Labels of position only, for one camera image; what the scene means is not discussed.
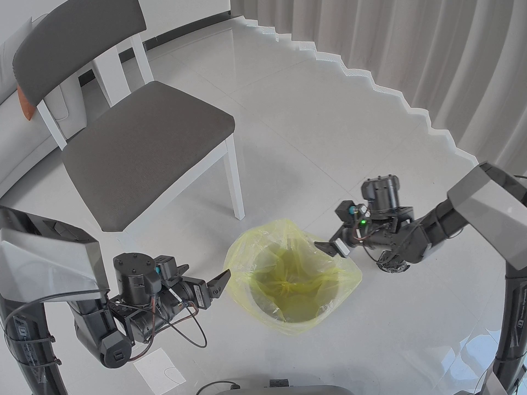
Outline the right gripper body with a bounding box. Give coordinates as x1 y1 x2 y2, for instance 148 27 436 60
329 220 398 259

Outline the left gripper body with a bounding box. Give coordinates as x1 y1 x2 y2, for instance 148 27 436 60
158 278 215 322

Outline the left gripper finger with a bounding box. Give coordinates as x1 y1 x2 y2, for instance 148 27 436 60
207 270 232 300

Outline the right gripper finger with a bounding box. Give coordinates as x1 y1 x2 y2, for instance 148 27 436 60
315 241 343 258

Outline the black plastic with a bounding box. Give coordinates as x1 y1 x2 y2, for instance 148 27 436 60
377 249 411 275

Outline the yellow plastic bag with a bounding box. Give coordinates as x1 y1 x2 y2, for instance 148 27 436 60
222 218 363 337

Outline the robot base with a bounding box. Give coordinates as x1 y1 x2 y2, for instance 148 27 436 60
214 379 351 395

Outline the white trash bin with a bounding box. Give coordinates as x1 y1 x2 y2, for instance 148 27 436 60
246 243 346 325

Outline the grey white-legged chair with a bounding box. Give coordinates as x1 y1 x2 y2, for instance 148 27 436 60
12 0 246 233

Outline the pale grey curtain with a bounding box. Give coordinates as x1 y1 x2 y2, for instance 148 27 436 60
228 0 527 180

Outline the pale grey pillow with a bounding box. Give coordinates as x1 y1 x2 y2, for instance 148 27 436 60
0 14 49 110
40 83 86 140

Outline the pale grey sofa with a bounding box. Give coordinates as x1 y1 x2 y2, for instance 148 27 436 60
0 13 96 200

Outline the orange cushion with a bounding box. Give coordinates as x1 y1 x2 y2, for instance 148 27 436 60
18 86 37 122

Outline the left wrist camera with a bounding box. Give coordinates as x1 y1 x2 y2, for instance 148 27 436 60
156 255 190 281

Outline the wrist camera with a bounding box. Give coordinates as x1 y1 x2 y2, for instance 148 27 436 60
336 199 368 227
156 255 190 281

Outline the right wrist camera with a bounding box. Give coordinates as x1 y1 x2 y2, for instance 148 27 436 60
336 199 368 227

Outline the black cable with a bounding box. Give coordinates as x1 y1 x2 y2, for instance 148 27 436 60
198 380 240 395

